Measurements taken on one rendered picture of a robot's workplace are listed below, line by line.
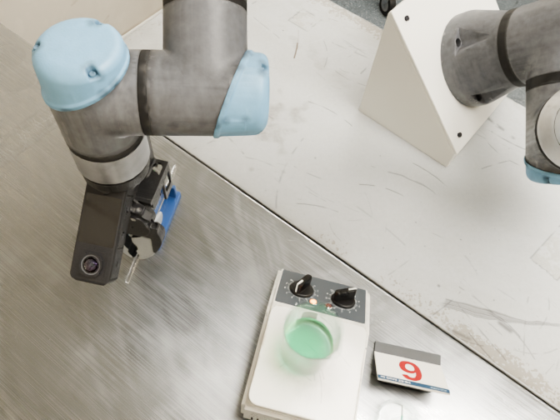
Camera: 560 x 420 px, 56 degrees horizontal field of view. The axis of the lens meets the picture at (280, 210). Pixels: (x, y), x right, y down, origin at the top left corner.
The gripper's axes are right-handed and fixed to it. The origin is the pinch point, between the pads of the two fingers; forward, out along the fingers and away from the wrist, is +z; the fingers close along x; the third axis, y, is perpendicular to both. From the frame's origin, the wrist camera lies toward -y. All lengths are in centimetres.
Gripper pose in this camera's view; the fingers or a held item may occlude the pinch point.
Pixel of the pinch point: (137, 256)
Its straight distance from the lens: 73.5
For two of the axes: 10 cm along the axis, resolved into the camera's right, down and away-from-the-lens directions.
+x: -9.7, -2.3, 0.5
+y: 2.2, -8.3, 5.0
